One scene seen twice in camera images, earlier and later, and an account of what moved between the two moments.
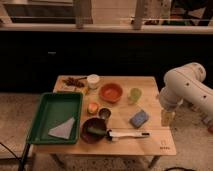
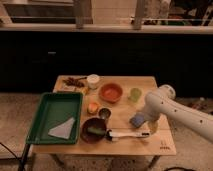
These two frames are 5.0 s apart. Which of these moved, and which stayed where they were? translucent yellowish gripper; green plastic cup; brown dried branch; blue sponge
Moved: translucent yellowish gripper
Stayed: brown dried branch; green plastic cup; blue sponge
